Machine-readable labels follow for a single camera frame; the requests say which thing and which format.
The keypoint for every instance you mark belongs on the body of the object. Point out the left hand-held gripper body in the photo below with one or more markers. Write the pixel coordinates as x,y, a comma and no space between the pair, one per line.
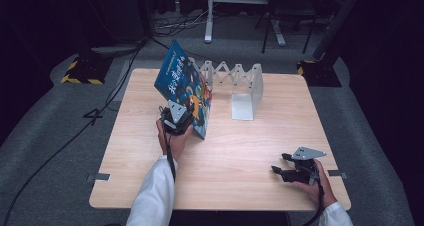
176,115

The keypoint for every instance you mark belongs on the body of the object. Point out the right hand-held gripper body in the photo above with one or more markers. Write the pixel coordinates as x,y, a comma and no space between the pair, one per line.
301,172

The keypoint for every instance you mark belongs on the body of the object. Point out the blue picture book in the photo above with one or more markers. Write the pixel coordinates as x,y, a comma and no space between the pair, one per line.
180,76

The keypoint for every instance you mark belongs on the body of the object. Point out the white expandable metal book stand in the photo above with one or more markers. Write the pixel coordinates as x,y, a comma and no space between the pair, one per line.
246,104

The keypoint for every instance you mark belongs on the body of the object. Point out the person's right hand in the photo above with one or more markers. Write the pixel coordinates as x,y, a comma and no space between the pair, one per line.
315,192

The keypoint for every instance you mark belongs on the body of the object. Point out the person's left hand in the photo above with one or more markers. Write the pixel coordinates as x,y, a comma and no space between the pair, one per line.
176,145

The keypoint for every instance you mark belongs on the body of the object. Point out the grey tape strip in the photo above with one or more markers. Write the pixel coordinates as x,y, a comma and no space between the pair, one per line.
100,177
336,174

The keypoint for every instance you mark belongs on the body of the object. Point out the black stand base hazard tape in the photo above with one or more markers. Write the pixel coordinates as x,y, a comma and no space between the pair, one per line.
87,69
320,73

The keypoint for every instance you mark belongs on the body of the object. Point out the black slanted stand pole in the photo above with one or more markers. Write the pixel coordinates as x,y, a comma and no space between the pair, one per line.
338,22

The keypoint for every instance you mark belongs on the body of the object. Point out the black chair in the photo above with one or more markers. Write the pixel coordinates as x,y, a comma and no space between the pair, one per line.
290,9

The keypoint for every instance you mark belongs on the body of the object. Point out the white desk frame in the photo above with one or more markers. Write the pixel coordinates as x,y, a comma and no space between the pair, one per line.
209,19

